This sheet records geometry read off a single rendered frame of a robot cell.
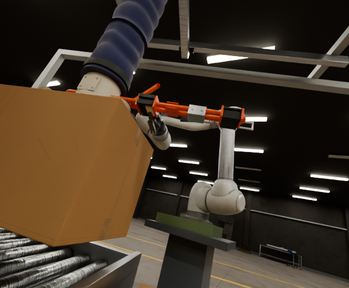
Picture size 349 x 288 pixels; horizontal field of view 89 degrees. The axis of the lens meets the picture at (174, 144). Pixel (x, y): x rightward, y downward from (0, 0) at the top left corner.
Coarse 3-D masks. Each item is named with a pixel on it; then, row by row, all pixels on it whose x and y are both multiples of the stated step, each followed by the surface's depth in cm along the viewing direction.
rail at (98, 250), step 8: (56, 248) 84; (64, 248) 83; (72, 248) 83; (80, 248) 83; (88, 248) 83; (96, 248) 82; (104, 248) 82; (112, 248) 84; (72, 256) 82; (96, 256) 81; (104, 256) 81; (112, 256) 81; (120, 256) 80; (88, 264) 80
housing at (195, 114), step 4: (192, 108) 70; (196, 108) 71; (200, 108) 70; (204, 108) 70; (188, 112) 70; (192, 112) 70; (196, 112) 70; (200, 112) 70; (204, 112) 69; (188, 116) 72; (192, 116) 71; (196, 116) 70; (200, 116) 70; (204, 116) 69; (188, 120) 74; (192, 120) 74; (196, 120) 73; (200, 120) 72
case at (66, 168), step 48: (0, 96) 60; (48, 96) 57; (96, 96) 54; (0, 144) 51; (48, 144) 49; (96, 144) 47; (144, 144) 75; (0, 192) 45; (48, 192) 43; (96, 192) 48; (48, 240) 38; (96, 240) 52
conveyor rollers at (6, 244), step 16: (0, 240) 75; (16, 240) 75; (32, 240) 81; (0, 256) 59; (16, 256) 64; (32, 256) 63; (48, 256) 69; (64, 256) 77; (80, 256) 76; (0, 272) 51; (16, 272) 56; (32, 272) 52; (48, 272) 57; (64, 272) 64; (80, 272) 61
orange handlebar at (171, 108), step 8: (112, 96) 77; (160, 104) 73; (168, 104) 73; (176, 104) 73; (160, 112) 77; (168, 112) 74; (176, 112) 74; (184, 112) 75; (208, 112) 70; (216, 112) 69; (216, 120) 73
